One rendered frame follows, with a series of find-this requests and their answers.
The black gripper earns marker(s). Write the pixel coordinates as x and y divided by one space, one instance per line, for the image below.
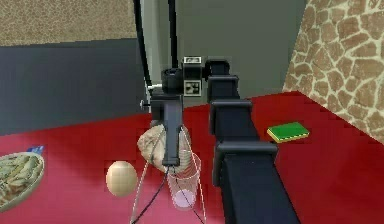
172 126

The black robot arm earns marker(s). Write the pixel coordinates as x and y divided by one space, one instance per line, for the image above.
246 180

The clear drinking glass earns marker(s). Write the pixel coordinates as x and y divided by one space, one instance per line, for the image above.
184 186

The beige bread loaf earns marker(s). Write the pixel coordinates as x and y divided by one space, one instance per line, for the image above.
150 146

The beige egg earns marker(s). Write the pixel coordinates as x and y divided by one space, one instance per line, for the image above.
121 178

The green book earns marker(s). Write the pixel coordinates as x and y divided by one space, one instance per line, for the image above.
287 131

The blue flat card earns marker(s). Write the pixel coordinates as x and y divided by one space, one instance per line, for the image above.
36 149

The bowl of green food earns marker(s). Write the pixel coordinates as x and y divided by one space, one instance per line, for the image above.
18 176

